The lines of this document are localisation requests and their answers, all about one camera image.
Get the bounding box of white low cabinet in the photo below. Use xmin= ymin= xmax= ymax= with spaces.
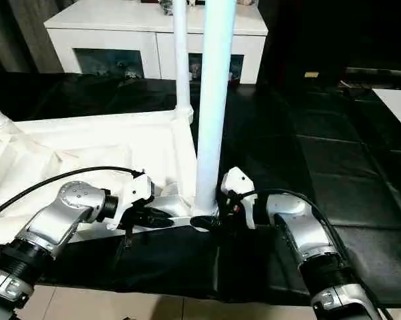
xmin=43 ymin=0 xmax=268 ymax=84

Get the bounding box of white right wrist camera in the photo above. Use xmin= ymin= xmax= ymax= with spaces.
xmin=220 ymin=166 xmax=257 ymax=230

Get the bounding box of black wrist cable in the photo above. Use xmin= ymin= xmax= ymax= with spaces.
xmin=228 ymin=188 xmax=393 ymax=320
xmin=0 ymin=166 xmax=145 ymax=223

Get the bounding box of white plastic table top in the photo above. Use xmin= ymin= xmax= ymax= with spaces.
xmin=0 ymin=106 xmax=221 ymax=256

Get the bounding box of black mat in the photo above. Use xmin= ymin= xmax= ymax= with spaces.
xmin=0 ymin=69 xmax=401 ymax=306

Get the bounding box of grey curtain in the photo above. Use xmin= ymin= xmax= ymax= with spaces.
xmin=0 ymin=0 xmax=75 ymax=74

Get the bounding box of white long board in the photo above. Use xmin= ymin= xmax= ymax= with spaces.
xmin=372 ymin=88 xmax=401 ymax=137

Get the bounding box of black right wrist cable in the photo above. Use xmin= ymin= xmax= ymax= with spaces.
xmin=228 ymin=188 xmax=393 ymax=320

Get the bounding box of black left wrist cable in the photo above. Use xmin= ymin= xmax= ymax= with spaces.
xmin=0 ymin=166 xmax=145 ymax=223

